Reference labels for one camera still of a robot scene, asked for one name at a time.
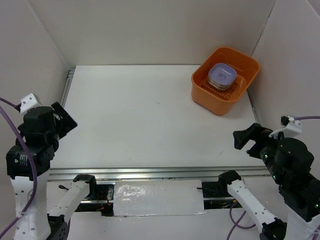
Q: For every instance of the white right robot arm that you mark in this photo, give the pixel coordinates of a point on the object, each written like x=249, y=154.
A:
x=287, y=206

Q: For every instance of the green plate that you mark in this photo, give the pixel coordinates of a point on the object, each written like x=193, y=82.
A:
x=219, y=86

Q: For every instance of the aluminium rail frame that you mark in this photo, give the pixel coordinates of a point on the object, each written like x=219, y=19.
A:
x=139, y=122

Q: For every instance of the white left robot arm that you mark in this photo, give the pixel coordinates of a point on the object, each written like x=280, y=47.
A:
x=28, y=165

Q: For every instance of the orange plastic bin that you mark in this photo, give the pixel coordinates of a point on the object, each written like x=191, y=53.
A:
x=217, y=101

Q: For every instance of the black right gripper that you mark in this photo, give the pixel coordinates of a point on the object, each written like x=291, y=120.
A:
x=255, y=130

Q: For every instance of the purple plate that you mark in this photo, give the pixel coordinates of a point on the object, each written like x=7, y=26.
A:
x=222, y=73

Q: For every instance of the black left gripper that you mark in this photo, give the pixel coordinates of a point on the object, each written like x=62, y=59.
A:
x=67, y=123

